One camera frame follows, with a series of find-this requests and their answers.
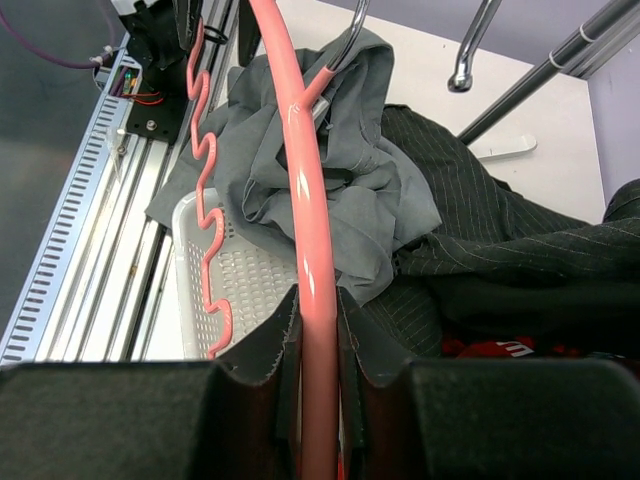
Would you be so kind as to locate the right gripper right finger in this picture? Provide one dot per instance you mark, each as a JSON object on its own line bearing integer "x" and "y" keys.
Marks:
{"x": 407, "y": 417}

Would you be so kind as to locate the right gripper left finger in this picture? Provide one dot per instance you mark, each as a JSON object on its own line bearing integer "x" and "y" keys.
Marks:
{"x": 229, "y": 418}

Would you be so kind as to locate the pink hanger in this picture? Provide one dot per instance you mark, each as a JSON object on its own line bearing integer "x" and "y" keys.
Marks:
{"x": 314, "y": 255}

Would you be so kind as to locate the black pinstripe shirt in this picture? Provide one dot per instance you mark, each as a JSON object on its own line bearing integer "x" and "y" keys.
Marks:
{"x": 501, "y": 267}

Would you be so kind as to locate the grey shirt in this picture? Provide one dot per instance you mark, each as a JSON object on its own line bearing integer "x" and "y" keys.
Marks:
{"x": 378, "y": 200}

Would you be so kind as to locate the lilac hanger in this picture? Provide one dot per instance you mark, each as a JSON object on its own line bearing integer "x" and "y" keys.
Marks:
{"x": 461, "y": 80}

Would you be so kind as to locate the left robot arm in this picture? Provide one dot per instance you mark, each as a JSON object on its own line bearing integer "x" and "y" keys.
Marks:
{"x": 160, "y": 31}

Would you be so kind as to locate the red black plaid shirt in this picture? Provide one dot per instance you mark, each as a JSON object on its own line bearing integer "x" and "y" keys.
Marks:
{"x": 511, "y": 348}

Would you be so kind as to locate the clothes rack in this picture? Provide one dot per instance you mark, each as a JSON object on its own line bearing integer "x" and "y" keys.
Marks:
{"x": 608, "y": 30}

